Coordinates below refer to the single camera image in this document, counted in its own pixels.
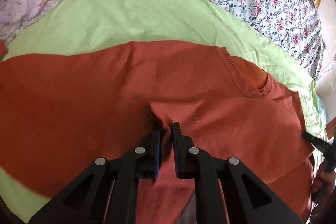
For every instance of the light green bed sheet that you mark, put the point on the light green bed sheet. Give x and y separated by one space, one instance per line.
79 27

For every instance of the person's right hand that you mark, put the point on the person's right hand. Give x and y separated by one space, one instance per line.
323 178

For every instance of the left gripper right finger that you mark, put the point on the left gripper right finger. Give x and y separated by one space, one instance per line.
226 191

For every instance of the orange knitted sweater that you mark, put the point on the orange knitted sweater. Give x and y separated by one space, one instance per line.
60 113

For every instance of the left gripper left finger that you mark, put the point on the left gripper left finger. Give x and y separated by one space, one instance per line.
106 191

